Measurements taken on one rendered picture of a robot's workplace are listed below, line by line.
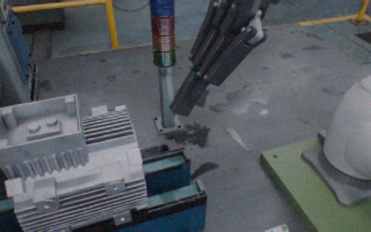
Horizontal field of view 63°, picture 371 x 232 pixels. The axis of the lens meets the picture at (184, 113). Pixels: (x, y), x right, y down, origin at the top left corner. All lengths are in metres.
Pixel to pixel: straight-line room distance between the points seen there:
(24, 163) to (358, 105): 0.62
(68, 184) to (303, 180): 0.57
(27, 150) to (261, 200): 0.55
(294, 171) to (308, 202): 0.10
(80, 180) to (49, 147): 0.07
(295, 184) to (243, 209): 0.15
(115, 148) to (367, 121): 0.49
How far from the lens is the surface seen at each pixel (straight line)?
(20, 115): 0.57
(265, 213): 0.79
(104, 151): 0.52
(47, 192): 0.50
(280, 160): 0.87
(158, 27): 0.77
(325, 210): 0.80
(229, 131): 0.96
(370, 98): 0.71
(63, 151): 0.50
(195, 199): 0.64
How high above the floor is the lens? 1.45
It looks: 40 degrees down
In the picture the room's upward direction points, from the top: straight up
